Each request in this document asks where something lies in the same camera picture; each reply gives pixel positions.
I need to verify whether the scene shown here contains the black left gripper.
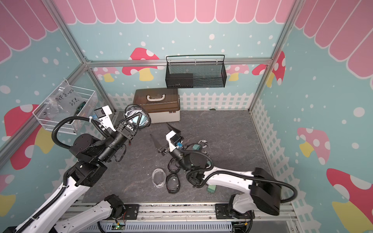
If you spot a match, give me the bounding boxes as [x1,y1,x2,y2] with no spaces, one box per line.
[98,113,143,163]

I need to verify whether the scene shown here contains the teal charger cube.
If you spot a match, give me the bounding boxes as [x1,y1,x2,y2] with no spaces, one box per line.
[192,144,203,151]

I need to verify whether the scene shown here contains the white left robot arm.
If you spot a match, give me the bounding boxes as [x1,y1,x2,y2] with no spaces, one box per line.
[5,108,148,233]

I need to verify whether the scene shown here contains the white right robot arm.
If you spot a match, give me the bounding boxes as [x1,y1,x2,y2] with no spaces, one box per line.
[149,122,298,216]

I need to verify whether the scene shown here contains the brown lid storage box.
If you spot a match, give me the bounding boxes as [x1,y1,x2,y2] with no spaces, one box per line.
[133,88,181,123]

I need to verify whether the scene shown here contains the green charger cube lower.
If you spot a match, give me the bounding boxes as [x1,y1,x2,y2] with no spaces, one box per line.
[207,185,216,193]

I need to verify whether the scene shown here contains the clear labelled plastic bag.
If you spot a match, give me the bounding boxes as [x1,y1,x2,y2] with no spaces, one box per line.
[40,82,83,120]

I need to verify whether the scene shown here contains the black wire mesh basket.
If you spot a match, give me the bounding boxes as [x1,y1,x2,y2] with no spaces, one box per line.
[165,54,227,88]

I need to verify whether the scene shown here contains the green handled tool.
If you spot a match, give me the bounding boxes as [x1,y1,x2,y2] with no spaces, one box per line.
[67,101,86,124]

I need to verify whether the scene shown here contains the white wire wall basket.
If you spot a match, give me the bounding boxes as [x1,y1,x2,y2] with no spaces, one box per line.
[33,80,99,131]

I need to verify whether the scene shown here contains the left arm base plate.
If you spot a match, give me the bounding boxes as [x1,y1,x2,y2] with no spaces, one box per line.
[104,204,140,220]

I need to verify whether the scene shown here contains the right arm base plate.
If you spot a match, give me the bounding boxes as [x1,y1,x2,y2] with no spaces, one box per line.
[215,203,255,220]

